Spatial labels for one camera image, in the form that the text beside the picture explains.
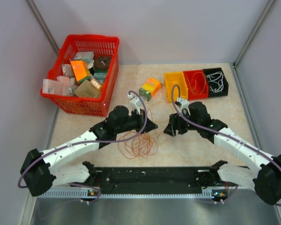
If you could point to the orange box in basket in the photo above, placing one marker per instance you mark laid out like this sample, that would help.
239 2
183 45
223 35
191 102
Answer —
81 71

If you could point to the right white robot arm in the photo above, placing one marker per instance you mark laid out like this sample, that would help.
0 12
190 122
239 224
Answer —
262 171

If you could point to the teal white box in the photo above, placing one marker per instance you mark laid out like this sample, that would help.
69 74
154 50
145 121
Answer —
84 56

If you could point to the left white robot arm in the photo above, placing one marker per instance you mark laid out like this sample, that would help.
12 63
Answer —
42 170

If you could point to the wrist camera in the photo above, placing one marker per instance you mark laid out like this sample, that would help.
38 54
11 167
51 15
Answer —
183 105
135 102

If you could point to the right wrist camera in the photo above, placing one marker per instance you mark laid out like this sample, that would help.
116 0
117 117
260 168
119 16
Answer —
183 105

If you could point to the orange green sponge pack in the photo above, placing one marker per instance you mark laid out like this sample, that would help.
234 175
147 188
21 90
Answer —
150 88

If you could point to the red plastic bin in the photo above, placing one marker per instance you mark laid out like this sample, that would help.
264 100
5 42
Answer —
197 84

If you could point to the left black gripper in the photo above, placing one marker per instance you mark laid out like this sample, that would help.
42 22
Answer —
141 118

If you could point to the brown round tape roll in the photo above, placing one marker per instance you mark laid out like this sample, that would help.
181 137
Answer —
102 63

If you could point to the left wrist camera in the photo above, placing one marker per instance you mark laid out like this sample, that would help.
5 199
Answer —
135 102

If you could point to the grey cable duct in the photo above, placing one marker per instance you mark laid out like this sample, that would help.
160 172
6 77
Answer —
67 193

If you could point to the brown cardboard box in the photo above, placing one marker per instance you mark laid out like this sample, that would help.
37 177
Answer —
88 89

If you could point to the pink clear box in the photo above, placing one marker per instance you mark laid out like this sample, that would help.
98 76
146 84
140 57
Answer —
56 88

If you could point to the red plastic shopping basket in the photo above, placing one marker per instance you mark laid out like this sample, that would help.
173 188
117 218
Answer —
101 46

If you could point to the yellow plastic bin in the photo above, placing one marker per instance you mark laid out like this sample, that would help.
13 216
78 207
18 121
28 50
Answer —
175 78

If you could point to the black plastic bin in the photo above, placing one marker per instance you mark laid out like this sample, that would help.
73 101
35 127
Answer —
217 83

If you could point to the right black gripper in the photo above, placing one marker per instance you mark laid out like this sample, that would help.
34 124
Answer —
171 129

